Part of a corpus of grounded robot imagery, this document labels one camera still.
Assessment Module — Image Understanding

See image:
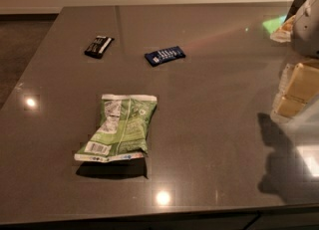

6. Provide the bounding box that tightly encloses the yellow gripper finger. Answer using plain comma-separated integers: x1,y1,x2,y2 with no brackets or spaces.
284,62,319,104
272,95,305,117

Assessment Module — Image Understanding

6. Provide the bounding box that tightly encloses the dark object at table corner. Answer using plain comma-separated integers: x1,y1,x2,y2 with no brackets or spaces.
284,0,317,23

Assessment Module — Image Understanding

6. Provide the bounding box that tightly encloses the blue snack bar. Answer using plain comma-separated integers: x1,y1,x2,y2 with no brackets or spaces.
145,46,185,67

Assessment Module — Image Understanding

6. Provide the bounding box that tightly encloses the black rxbar chocolate bar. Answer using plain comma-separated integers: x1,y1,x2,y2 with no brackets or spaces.
85,36,114,59

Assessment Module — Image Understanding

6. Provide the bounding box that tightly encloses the green jalapeno chip bag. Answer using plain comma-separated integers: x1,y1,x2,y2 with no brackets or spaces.
74,94,158,163

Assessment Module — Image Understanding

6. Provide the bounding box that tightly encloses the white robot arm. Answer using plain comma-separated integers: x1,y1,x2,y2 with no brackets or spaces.
270,0,319,122

